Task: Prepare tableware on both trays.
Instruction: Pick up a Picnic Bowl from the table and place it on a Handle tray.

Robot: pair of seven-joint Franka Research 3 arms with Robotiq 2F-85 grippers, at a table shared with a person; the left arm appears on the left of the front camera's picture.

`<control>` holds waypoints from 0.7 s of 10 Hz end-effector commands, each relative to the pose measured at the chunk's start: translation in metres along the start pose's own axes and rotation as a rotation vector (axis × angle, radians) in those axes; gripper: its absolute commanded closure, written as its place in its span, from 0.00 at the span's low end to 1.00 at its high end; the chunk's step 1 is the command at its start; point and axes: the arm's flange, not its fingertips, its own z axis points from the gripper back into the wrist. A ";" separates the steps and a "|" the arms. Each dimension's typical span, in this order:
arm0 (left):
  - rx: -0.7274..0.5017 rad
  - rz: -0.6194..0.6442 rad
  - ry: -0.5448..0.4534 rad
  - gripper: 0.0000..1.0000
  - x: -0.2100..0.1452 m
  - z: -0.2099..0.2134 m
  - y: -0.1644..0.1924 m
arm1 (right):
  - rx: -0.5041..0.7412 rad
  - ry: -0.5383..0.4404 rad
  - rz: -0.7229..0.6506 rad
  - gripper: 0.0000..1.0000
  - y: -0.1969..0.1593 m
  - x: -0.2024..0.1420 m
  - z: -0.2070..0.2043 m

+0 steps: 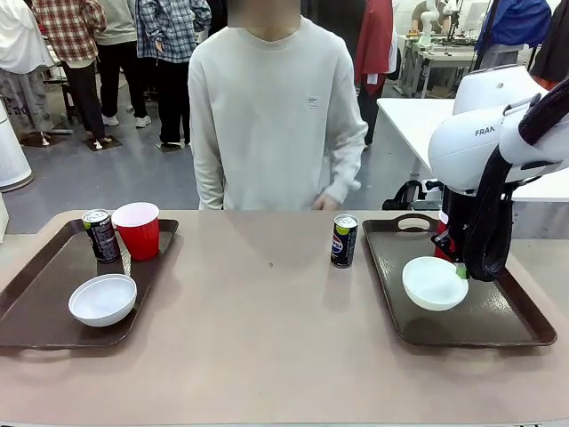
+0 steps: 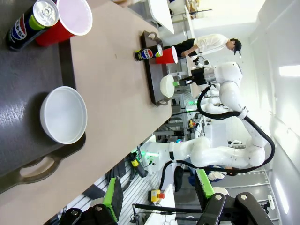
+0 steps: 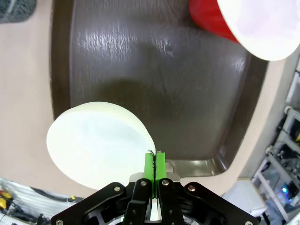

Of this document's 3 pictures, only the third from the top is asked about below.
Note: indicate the metal shelf rack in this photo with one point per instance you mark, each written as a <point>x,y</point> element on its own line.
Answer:
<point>281,140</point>

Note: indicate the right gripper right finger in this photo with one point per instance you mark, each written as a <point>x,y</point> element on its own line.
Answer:
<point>168,201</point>

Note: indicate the white bowl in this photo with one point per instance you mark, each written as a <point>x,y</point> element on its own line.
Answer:
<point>93,140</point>

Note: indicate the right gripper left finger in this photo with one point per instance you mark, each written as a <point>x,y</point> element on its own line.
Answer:
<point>138,201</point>

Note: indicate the brown plastic tray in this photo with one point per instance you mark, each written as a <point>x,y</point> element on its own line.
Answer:
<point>140,58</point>

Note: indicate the red plastic cup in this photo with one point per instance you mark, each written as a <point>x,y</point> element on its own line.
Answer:
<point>211,18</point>

